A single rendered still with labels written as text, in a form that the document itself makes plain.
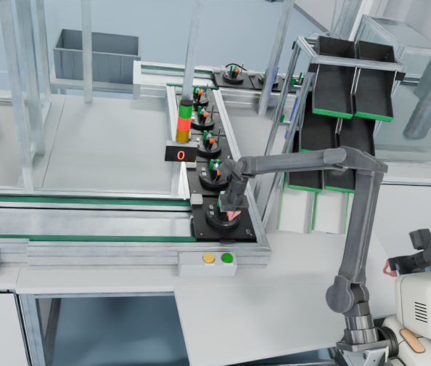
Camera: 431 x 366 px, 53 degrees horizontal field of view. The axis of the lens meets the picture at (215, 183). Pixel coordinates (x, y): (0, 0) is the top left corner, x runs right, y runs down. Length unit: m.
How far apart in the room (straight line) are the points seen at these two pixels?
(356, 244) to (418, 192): 1.59
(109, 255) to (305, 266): 0.79
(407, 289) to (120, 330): 1.68
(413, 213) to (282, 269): 1.31
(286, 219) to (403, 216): 1.25
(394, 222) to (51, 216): 2.00
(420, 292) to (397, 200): 1.57
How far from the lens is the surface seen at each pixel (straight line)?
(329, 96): 1.54
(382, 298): 1.88
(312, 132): 1.61
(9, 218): 1.82
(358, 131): 1.71
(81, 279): 1.65
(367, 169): 1.20
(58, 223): 1.77
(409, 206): 2.84
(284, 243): 1.89
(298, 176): 1.67
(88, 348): 2.49
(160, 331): 2.55
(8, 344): 1.99
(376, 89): 1.65
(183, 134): 1.61
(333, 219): 1.84
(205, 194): 1.86
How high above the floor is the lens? 2.14
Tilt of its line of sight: 37 degrees down
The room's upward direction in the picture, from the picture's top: 11 degrees clockwise
